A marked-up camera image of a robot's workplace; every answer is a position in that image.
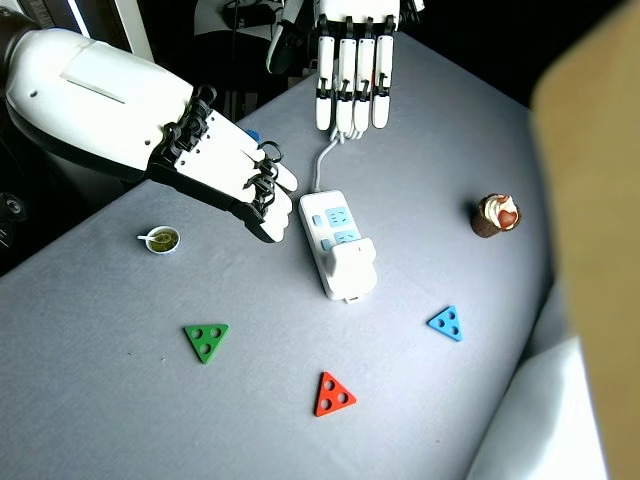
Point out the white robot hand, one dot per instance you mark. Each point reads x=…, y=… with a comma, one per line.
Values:
x=100, y=100
x=357, y=20

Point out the white power strip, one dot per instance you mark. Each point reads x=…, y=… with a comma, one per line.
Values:
x=312, y=235

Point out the small white spoon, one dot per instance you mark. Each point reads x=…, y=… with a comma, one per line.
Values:
x=145, y=238

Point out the small white bowl of soup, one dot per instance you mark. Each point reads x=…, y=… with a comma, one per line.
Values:
x=165, y=241

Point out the small blue object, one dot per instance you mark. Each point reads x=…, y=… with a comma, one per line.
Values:
x=253, y=135

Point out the chocolate cupcake with cream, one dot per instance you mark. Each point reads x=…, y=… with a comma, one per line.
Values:
x=495, y=215

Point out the white plug adapter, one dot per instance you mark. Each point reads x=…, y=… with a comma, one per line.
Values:
x=355, y=265

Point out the green triangle block with holes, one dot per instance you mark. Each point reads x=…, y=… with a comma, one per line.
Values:
x=206, y=352

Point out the brown board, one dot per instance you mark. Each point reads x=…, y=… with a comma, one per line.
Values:
x=600, y=200

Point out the blue triangle block with holes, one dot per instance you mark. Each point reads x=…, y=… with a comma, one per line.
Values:
x=446, y=327

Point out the grey table cloth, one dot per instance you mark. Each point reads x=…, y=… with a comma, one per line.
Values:
x=250, y=400

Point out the red triangle block with holes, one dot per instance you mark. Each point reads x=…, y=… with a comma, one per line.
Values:
x=322, y=402

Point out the white sheet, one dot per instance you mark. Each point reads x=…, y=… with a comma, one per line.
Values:
x=540, y=400

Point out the white frame post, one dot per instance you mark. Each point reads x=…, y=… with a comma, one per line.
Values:
x=132, y=25

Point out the black camera device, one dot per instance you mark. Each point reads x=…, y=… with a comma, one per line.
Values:
x=12, y=207

